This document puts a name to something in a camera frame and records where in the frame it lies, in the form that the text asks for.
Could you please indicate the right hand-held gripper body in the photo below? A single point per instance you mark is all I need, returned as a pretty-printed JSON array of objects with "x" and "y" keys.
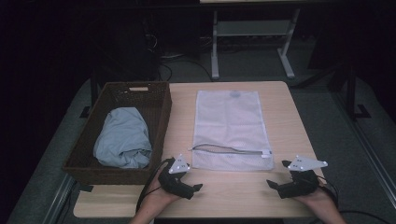
[{"x": 299, "y": 185}]

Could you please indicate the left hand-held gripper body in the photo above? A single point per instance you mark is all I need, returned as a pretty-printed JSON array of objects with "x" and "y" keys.
[{"x": 174, "y": 183}]

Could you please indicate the light blue garment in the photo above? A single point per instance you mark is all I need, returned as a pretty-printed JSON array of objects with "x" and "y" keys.
[{"x": 124, "y": 137}]

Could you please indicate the white mesh laundry bag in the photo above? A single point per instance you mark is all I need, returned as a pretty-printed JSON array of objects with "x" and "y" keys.
[{"x": 230, "y": 124}]

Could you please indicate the brown wicker basket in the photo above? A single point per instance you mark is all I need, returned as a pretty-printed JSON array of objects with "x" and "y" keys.
[{"x": 102, "y": 102}]

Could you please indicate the person's left hand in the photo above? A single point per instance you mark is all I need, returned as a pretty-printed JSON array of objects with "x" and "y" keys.
[{"x": 158, "y": 199}]

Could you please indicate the person's right hand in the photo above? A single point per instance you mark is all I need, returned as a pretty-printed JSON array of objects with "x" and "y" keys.
[{"x": 317, "y": 199}]

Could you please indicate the dark tape strip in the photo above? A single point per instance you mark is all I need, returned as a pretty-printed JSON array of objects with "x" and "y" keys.
[{"x": 86, "y": 188}]

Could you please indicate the black metal stand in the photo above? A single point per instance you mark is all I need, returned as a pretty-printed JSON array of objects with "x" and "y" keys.
[
  {"x": 93, "y": 93},
  {"x": 351, "y": 93}
]

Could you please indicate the metal floor rail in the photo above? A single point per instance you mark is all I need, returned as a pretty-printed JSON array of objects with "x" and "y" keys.
[
  {"x": 59, "y": 199},
  {"x": 373, "y": 161}
]

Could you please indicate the white metal desk frame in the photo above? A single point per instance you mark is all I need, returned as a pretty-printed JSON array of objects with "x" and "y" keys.
[{"x": 252, "y": 28}]

